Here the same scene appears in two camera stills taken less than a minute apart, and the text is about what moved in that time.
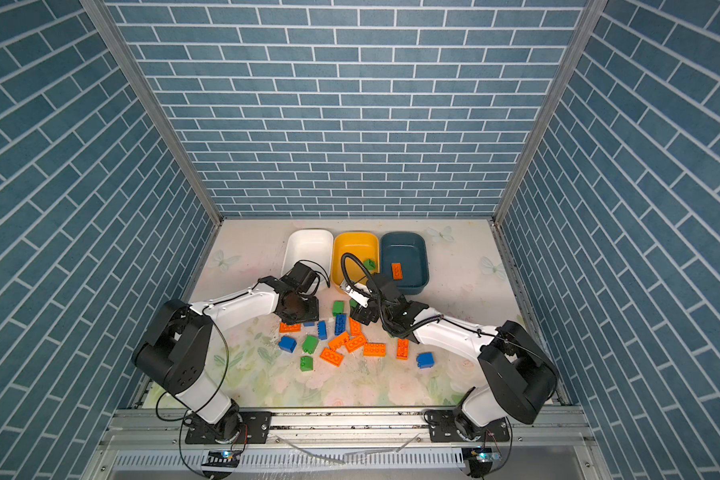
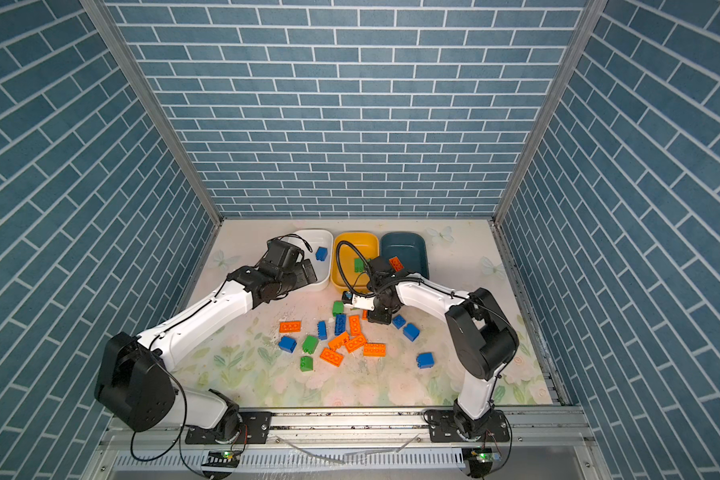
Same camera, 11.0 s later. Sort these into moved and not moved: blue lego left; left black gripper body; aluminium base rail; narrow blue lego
Moved: left black gripper body
Not moved: narrow blue lego; aluminium base rail; blue lego left
